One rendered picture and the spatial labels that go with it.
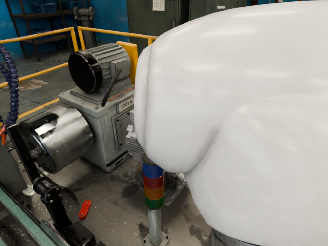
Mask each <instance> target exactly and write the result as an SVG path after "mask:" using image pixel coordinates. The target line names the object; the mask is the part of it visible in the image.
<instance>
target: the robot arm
mask: <svg viewBox="0 0 328 246"><path fill-rule="evenodd" d="M134 125H135V133H136V137H137V140H138V142H139V144H140V146H141V147H142V148H143V150H144V151H145V153H146V155H147V156H148V158H149V159H150V160H151V161H153V162H154V163H155V164H156V165H158V166H159V167H160V168H162V169H163V170H165V171H167V172H171V173H183V174H184V177H185V180H186V182H187V184H188V187H189V189H190V191H191V195H192V198H193V201H194V204H195V206H196V207H197V209H198V211H199V212H200V214H201V215H202V217H203V218H204V220H205V221H206V222H207V223H208V224H209V225H210V226H211V233H212V246H328V0H316V1H296V2H283V3H272V4H262V5H255V6H247V7H239V8H233V9H229V10H225V11H220V12H216V13H212V14H209V15H206V16H203V17H200V18H197V19H194V20H191V21H189V22H187V23H184V24H182V25H180V26H177V27H175V28H173V29H171V30H169V31H167V32H165V33H163V34H161V35H160V36H159V37H158V38H157V39H156V40H155V41H154V42H153V44H151V45H150V46H148V47H147V48H145V49H144V50H143V51H142V53H141V54H140V56H139V58H138V62H137V68H136V77H135V92H134Z"/></svg>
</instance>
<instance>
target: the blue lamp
mask: <svg viewBox="0 0 328 246"><path fill-rule="evenodd" d="M143 173H144V175H145V176H147V177H149V178H158V177H160V176H162V175H163V173H164V170H163V169H162V168H160V167H159V166H158V165H156V166H149V165H147V164H145V163H144V162H143Z"/></svg>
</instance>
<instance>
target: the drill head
mask: <svg viewBox="0 0 328 246"><path fill-rule="evenodd" d="M18 127H19V129H20V132H21V134H22V136H23V138H24V141H25V143H26V145H27V147H28V150H29V152H30V154H31V156H32V159H33V161H34V162H36V163H37V164H38V167H39V168H40V167H41V168H42V169H43V170H44V171H46V172H47V173H50V174H56V173H57V172H59V171H60V170H62V169H63V168H65V167H66V166H68V165H69V164H71V163H72V162H74V161H75V160H77V159H78V158H80V157H81V156H83V155H84V154H86V153H87V152H88V151H89V149H90V148H91V147H92V145H93V135H92V131H91V129H90V127H89V125H88V123H87V121H86V120H85V118H84V117H83V116H82V114H81V113H80V112H79V111H78V110H77V109H75V108H74V107H72V106H69V105H65V106H62V105H58V106H55V107H53V108H51V109H48V110H46V111H44V112H42V113H39V114H37V115H35V116H32V117H30V118H28V119H25V120H23V121H21V122H19V125H18Z"/></svg>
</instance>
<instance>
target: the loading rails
mask: <svg viewBox="0 0 328 246"><path fill-rule="evenodd" d="M0 206H1V207H2V208H3V209H4V210H3V211H1V212H0V230H1V229H2V228H4V227H5V226H6V225H8V224H9V223H11V222H12V221H14V222H15V223H16V224H17V225H18V226H19V227H20V229H21V230H22V231H23V232H24V233H25V234H26V235H27V236H28V238H29V239H30V241H29V242H28V243H27V244H25V245H24V246H72V245H71V244H70V243H67V242H66V241H65V240H64V239H63V238H62V237H61V236H60V235H59V234H58V233H57V232H56V231H55V230H54V229H53V228H52V227H51V225H50V223H49V222H48V221H47V220H46V219H44V220H42V221H40V220H39V219H38V218H37V217H36V216H35V215H34V214H33V213H32V212H31V211H30V209H28V208H29V207H30V204H29V203H28V202H27V201H26V200H23V201H20V200H19V199H18V197H16V196H15V195H14V194H13V193H12V192H11V191H10V190H9V189H8V187H6V186H5V185H4V184H3V183H2V182H1V181H0ZM0 246H8V245H7V243H6V242H5V241H4V240H3V238H2V237H1V236H0Z"/></svg>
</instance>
